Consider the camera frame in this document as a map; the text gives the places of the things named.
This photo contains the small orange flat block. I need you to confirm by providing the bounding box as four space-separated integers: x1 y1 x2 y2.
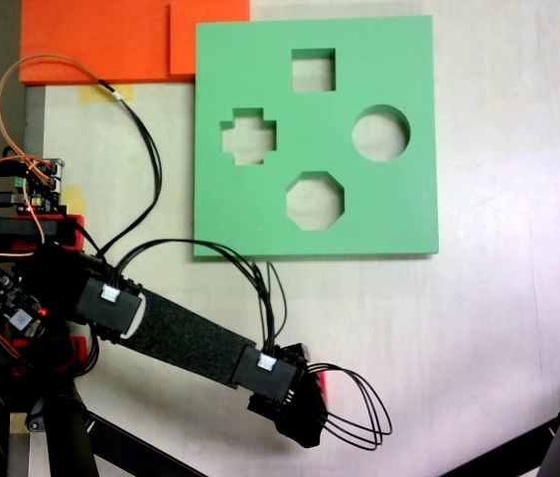
169 0 251 80

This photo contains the large orange flat block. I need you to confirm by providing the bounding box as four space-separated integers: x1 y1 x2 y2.
19 0 197 84

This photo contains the red printed base clamp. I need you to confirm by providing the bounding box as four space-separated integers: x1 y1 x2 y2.
9 333 88 376
9 212 86 251

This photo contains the black tripod leg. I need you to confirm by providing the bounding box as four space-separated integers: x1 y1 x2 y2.
24 382 207 477

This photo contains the small yellow tape piece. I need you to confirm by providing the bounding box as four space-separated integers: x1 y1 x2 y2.
64 185 87 216

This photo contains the black circuit board with LED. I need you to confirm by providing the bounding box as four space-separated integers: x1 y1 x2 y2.
0 266 48 341

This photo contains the green shape sorter board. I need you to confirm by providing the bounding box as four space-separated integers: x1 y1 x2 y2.
193 14 440 259

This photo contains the green black circuit board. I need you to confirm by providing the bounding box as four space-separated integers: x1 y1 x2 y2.
11 157 67 217

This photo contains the black table clamp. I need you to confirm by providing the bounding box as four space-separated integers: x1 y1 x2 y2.
0 211 75 249

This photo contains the wide yellow tape piece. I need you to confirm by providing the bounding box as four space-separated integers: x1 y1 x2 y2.
77 83 136 104

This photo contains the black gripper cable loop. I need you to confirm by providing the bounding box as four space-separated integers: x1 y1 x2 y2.
307 364 394 452

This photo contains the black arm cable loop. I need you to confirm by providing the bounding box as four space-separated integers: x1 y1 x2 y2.
109 238 289 360

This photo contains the long black servo cable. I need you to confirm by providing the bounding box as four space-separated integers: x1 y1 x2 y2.
95 78 164 260

